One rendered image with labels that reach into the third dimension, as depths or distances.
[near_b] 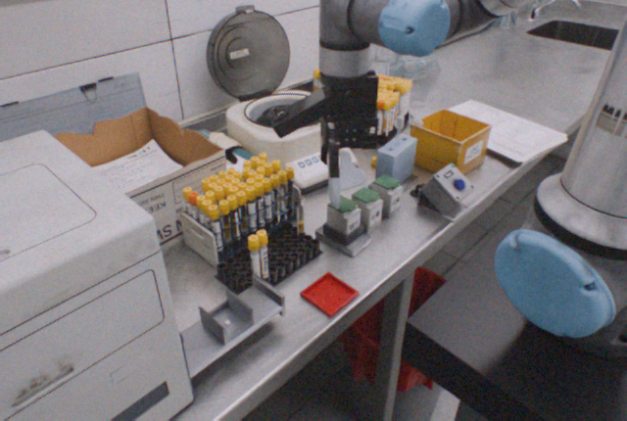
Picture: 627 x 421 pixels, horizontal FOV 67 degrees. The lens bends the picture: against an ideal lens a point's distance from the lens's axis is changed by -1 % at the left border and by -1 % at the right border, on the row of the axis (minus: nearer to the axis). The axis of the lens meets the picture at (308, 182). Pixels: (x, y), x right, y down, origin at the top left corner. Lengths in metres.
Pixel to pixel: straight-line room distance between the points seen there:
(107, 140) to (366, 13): 0.66
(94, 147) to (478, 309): 0.80
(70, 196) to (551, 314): 0.49
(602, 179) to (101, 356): 0.49
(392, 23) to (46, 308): 0.46
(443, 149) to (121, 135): 0.70
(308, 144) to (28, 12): 0.59
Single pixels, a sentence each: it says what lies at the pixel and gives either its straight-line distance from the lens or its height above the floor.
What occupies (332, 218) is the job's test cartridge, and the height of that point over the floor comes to 0.93.
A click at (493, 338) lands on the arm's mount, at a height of 0.95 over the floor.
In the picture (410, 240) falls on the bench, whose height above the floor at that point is 0.87.
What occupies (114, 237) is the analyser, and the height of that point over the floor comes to 1.17.
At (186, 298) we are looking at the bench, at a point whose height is 0.87.
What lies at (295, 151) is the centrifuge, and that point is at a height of 0.95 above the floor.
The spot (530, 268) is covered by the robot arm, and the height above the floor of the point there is 1.13.
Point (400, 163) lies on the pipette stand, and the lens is 1.01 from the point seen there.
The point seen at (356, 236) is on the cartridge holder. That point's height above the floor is 0.90.
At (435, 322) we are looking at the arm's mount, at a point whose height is 0.95.
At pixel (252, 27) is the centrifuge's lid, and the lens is 1.25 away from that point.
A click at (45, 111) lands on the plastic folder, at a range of 1.10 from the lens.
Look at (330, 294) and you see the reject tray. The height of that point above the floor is 0.88.
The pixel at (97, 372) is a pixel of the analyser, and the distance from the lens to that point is 0.55.
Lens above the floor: 1.44
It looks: 32 degrees down
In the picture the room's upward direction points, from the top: straight up
